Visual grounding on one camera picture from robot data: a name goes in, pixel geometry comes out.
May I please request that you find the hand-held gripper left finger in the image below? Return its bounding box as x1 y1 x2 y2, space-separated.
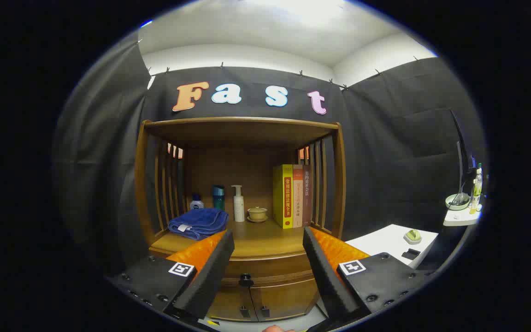
106 229 235 323

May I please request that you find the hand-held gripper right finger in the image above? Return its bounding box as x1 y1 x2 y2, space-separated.
302 226 437 323

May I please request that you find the wooden drawer with black knob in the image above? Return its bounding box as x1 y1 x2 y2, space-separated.
219 253 320 288

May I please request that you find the wooden countertop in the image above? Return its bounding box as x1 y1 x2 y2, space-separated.
149 217 340 259

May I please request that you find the white side cabinet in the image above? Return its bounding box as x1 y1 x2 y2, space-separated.
345 224 439 269

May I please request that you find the wooden cabinet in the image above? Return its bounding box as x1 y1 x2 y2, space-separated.
134 116 347 322

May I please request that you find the blue folded towel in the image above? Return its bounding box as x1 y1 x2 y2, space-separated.
168 207 229 241

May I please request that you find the white pump bottle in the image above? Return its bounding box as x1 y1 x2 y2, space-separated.
231 185 245 223

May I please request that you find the brown book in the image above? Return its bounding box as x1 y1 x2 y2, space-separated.
302 165 313 226

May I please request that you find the orange and white book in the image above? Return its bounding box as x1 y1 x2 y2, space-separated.
292 165 304 228

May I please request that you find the thick yellow book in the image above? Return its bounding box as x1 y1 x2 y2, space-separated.
273 164 294 229

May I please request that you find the black backdrop cloth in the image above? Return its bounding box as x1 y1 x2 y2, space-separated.
53 35 487 277

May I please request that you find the small white shelf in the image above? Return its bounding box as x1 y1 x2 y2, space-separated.
443 205 483 226

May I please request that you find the desk lamp with green base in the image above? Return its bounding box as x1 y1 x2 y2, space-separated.
445 108 478 211

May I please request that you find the clear green bottle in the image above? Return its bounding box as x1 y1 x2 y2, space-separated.
469 163 484 215

